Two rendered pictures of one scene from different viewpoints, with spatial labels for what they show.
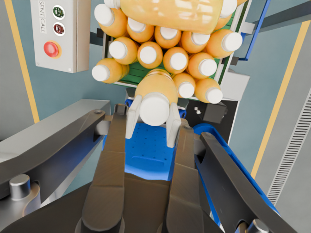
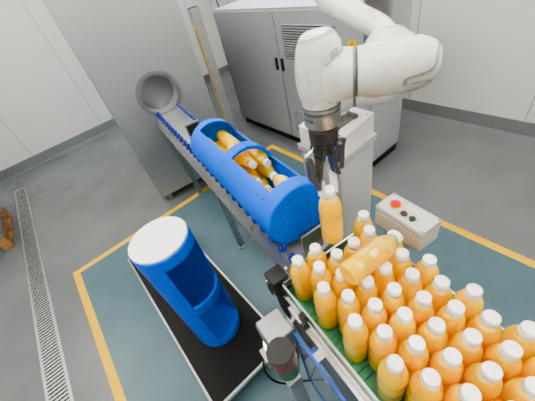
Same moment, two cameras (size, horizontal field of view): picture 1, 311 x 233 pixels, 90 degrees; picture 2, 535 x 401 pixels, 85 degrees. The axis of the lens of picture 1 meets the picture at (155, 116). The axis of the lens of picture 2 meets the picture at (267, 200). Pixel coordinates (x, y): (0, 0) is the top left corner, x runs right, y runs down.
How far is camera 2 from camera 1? 74 cm
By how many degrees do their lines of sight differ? 31
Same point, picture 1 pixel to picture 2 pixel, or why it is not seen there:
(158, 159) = (290, 203)
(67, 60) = (384, 207)
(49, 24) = (409, 212)
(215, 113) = (275, 274)
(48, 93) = not seen: hidden behind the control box
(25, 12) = (500, 265)
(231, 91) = (271, 321)
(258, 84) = not seen: outside the picture
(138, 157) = (300, 196)
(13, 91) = (422, 198)
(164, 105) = (328, 192)
